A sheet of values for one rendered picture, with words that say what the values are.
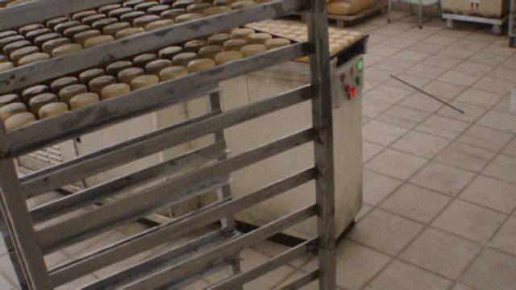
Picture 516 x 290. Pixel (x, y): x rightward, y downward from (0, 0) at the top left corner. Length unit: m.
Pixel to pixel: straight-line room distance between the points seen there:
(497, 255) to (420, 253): 0.34
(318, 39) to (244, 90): 1.28
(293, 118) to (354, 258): 0.69
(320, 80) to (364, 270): 1.49
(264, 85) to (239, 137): 0.29
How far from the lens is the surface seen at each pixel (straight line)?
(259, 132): 2.40
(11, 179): 0.91
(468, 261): 2.59
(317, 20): 1.09
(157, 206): 1.56
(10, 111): 1.01
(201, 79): 1.01
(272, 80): 2.27
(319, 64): 1.12
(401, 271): 2.50
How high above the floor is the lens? 1.55
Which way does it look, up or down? 26 degrees down
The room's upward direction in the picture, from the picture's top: 5 degrees counter-clockwise
